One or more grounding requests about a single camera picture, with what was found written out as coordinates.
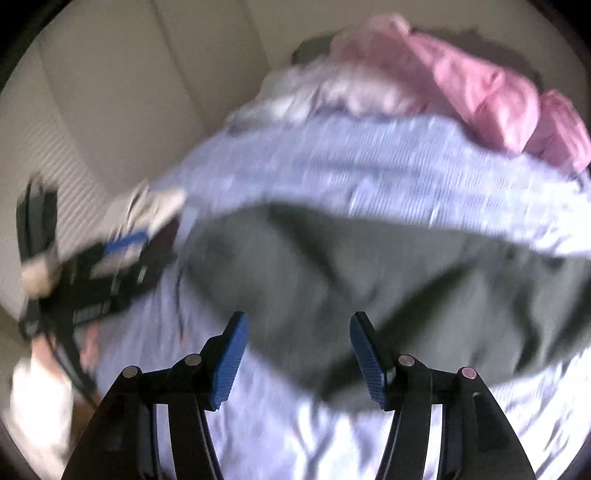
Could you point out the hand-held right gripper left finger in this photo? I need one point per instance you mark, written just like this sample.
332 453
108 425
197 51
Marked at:
229 360

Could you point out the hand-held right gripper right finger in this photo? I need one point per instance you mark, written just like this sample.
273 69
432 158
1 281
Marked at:
367 360

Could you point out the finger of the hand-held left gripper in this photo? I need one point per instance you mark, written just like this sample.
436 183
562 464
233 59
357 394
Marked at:
125 242

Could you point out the dark grey pants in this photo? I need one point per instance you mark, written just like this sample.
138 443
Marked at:
351 286

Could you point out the person's left hand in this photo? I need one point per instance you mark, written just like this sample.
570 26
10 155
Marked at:
39 277

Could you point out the beige padded headboard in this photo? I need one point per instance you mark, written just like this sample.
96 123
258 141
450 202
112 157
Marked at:
115 101

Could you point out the blue striped bed sheet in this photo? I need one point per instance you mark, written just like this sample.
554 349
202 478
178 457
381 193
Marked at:
369 166

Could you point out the pink blanket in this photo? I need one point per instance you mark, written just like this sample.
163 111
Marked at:
485 87

